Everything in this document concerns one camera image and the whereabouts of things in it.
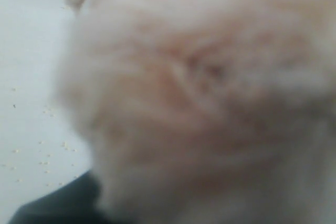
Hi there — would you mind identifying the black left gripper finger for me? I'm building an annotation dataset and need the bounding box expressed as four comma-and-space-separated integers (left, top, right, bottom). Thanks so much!
9, 172, 105, 224

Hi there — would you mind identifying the teddy bear striped sweater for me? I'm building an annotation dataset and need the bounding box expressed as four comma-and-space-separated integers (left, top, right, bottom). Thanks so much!
55, 0, 335, 223

